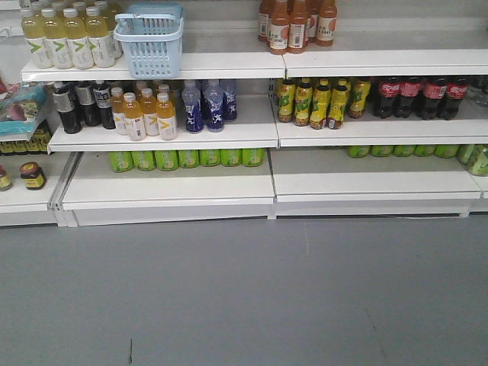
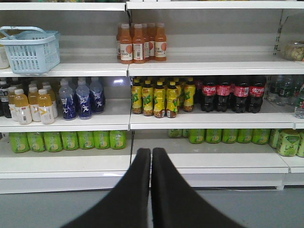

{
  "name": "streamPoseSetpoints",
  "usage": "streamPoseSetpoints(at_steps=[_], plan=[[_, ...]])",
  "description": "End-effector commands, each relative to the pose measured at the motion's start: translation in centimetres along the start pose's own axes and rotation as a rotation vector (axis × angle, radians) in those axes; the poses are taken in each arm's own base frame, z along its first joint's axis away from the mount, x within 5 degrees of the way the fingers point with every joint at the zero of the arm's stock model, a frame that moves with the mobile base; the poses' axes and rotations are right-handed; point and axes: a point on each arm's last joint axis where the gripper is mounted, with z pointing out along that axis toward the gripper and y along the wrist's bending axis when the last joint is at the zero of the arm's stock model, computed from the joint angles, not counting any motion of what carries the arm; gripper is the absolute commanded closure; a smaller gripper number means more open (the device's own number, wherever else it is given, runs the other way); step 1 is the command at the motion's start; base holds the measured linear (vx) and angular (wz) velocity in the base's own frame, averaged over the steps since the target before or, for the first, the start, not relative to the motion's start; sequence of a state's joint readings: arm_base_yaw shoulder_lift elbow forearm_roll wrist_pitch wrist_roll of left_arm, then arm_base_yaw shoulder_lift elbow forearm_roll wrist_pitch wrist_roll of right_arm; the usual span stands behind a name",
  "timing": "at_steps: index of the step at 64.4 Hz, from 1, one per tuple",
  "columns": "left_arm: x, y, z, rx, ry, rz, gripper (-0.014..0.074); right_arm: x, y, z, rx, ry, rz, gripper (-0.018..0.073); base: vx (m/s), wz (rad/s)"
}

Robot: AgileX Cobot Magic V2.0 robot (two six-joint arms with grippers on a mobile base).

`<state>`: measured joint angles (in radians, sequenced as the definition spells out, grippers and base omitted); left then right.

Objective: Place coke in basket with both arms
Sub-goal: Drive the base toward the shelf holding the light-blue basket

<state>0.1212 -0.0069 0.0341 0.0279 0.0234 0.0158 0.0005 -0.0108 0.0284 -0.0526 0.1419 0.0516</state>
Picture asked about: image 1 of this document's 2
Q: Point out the light blue plastic basket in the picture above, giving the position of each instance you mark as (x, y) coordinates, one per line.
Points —
(150, 34)

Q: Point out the green drink bottle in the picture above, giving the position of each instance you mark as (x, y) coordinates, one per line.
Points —
(166, 160)
(188, 158)
(143, 160)
(230, 157)
(253, 157)
(120, 161)
(209, 157)

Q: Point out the blue sports drink bottle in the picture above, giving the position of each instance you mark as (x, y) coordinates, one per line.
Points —
(229, 99)
(214, 98)
(191, 96)

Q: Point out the yellow lemon tea bottle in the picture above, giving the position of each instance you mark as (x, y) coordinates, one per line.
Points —
(286, 100)
(338, 103)
(320, 104)
(302, 100)
(359, 94)

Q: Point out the orange juice bottle white label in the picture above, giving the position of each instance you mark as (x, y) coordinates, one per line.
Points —
(148, 107)
(133, 117)
(117, 106)
(166, 117)

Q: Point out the white metal shelving unit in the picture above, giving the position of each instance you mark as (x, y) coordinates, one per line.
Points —
(306, 172)

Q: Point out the orange C100 drink bottle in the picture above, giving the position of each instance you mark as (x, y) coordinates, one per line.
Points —
(279, 28)
(326, 23)
(297, 27)

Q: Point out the dark drink bottle blue label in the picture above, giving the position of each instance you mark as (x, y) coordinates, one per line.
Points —
(103, 100)

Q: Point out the plastic cola bottle red label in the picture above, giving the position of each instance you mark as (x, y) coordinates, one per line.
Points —
(409, 89)
(387, 91)
(456, 90)
(432, 94)

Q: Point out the dark drink bottle grey label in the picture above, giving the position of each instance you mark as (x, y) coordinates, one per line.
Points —
(64, 101)
(88, 104)

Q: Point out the pale yellow juice bottle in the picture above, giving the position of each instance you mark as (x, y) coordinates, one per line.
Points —
(77, 39)
(99, 38)
(34, 37)
(56, 39)

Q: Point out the red lidded sauce jar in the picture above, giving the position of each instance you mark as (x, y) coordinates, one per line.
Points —
(5, 181)
(32, 176)

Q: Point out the teal snack bag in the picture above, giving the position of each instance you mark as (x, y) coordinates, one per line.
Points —
(23, 110)

